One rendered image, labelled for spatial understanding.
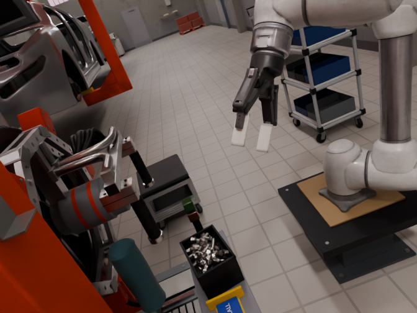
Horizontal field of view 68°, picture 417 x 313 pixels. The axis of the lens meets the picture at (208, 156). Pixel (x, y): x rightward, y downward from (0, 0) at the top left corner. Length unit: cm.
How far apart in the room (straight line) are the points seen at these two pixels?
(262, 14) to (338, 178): 86
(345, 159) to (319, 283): 61
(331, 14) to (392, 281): 122
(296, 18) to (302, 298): 122
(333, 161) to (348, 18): 77
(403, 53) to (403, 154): 36
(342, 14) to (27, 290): 71
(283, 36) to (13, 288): 65
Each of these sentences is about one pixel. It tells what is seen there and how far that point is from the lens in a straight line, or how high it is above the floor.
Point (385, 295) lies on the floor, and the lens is 159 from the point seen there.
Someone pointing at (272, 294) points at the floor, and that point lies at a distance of 163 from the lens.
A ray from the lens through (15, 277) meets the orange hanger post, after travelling 52.
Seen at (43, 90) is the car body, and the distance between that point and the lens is 359.
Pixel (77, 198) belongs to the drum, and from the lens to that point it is 101.
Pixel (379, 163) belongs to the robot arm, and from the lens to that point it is 135.
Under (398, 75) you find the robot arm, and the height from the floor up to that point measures 85.
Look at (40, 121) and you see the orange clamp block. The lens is 114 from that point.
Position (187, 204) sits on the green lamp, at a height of 66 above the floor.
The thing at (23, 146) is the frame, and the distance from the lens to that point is 92.
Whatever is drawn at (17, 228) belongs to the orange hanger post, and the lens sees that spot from 52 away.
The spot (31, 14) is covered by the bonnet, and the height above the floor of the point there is 176.
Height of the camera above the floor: 129
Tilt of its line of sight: 26 degrees down
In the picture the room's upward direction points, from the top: 21 degrees counter-clockwise
